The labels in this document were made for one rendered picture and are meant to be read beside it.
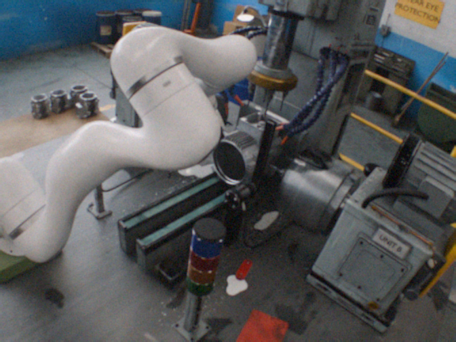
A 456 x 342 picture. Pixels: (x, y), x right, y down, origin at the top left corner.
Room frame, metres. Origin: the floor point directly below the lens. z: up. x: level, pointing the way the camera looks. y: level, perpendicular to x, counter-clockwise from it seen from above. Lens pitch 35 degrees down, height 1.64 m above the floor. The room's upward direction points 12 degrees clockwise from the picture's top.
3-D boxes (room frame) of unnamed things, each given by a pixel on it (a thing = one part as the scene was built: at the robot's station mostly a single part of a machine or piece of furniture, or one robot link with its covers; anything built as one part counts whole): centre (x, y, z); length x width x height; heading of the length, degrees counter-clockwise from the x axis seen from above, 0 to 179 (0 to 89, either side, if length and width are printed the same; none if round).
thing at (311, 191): (0.85, -0.33, 1.04); 0.41 x 0.25 x 0.25; 55
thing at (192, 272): (0.42, 0.01, 1.10); 0.06 x 0.06 x 0.04
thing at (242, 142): (1.04, -0.06, 1.01); 0.20 x 0.19 x 0.19; 144
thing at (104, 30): (5.65, 2.32, 0.37); 1.20 x 0.80 x 0.74; 140
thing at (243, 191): (0.92, -0.18, 0.92); 0.45 x 0.13 x 0.24; 145
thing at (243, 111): (1.17, -0.15, 0.97); 0.30 x 0.11 x 0.34; 55
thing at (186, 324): (0.42, 0.01, 1.01); 0.08 x 0.08 x 0.42; 55
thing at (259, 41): (3.23, -0.02, 0.99); 0.24 x 0.22 x 0.24; 55
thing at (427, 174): (0.64, -0.56, 1.16); 0.33 x 0.26 x 0.42; 55
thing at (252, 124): (1.07, -0.08, 1.11); 0.12 x 0.11 x 0.07; 144
